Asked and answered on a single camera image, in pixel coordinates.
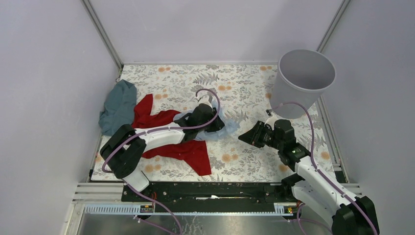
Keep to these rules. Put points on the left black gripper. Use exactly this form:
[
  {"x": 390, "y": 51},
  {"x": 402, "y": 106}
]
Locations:
[{"x": 218, "y": 124}]

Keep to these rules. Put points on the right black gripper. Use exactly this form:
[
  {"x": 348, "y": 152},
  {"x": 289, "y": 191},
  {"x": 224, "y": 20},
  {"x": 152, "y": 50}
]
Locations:
[{"x": 253, "y": 136}]

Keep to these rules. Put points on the light blue plastic trash bag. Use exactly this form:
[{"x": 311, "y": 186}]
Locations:
[{"x": 230, "y": 126}]

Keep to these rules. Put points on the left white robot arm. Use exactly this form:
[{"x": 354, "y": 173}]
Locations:
[{"x": 123, "y": 151}]

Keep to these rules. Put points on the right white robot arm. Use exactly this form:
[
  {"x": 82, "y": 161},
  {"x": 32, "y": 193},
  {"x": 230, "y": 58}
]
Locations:
[{"x": 343, "y": 210}]

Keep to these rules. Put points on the grey plastic trash bin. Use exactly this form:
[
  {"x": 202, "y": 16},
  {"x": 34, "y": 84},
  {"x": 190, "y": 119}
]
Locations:
[{"x": 302, "y": 76}]

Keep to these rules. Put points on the red cloth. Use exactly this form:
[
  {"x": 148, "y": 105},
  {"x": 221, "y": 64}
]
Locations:
[{"x": 194, "y": 153}]

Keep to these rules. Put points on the floral patterned table mat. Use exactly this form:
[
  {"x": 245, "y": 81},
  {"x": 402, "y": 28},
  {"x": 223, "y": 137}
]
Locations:
[{"x": 244, "y": 92}]

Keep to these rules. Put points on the teal grey cloth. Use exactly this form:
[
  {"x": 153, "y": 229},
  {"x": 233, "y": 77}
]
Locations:
[{"x": 118, "y": 108}]

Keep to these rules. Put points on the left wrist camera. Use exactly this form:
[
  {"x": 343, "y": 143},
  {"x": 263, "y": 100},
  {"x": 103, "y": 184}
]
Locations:
[{"x": 204, "y": 99}]

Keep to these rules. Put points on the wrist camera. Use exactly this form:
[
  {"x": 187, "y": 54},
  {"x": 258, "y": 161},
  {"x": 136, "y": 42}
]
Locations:
[
  {"x": 272, "y": 117},
  {"x": 204, "y": 99}
]

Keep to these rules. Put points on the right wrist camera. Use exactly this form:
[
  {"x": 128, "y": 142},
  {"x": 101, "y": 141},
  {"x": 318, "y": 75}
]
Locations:
[{"x": 272, "y": 117}]

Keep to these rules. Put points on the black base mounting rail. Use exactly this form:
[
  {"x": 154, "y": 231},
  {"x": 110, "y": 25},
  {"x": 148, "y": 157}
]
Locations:
[{"x": 220, "y": 197}]

